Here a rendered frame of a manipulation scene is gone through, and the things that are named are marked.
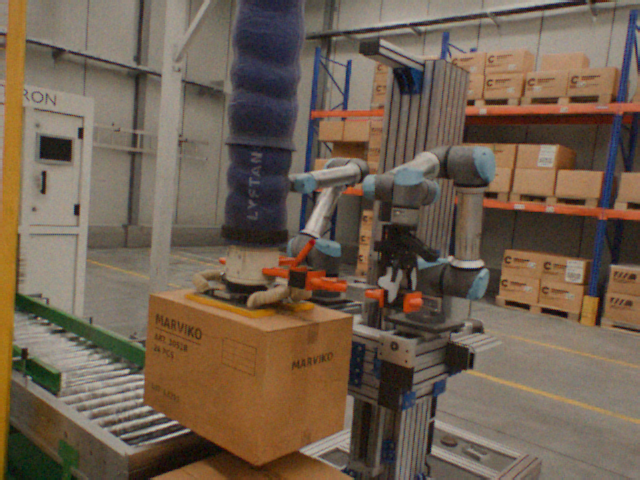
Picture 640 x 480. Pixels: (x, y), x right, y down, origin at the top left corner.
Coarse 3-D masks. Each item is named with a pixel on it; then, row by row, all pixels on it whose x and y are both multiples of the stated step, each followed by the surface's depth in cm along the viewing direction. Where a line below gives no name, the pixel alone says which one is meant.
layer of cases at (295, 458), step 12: (216, 456) 195; (228, 456) 196; (288, 456) 200; (300, 456) 201; (180, 468) 185; (192, 468) 185; (204, 468) 186; (216, 468) 187; (228, 468) 187; (240, 468) 188; (252, 468) 189; (264, 468) 190; (276, 468) 190; (288, 468) 191; (300, 468) 192; (312, 468) 193; (324, 468) 194
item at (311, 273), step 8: (288, 272) 175; (296, 272) 173; (304, 272) 178; (312, 272) 172; (320, 272) 175; (288, 280) 176; (296, 280) 174; (304, 280) 172; (304, 288) 172; (312, 288) 173
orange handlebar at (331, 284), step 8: (280, 256) 220; (224, 264) 199; (280, 264) 208; (288, 264) 211; (264, 272) 185; (272, 272) 183; (280, 272) 181; (312, 280) 172; (320, 280) 170; (328, 280) 168; (336, 280) 169; (344, 280) 170; (320, 288) 169; (328, 288) 168; (336, 288) 166; (344, 288) 164; (368, 296) 158; (376, 296) 156; (416, 304) 150
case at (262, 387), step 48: (192, 336) 183; (240, 336) 168; (288, 336) 167; (336, 336) 184; (144, 384) 201; (192, 384) 183; (240, 384) 168; (288, 384) 169; (336, 384) 188; (240, 432) 169; (288, 432) 172; (336, 432) 191
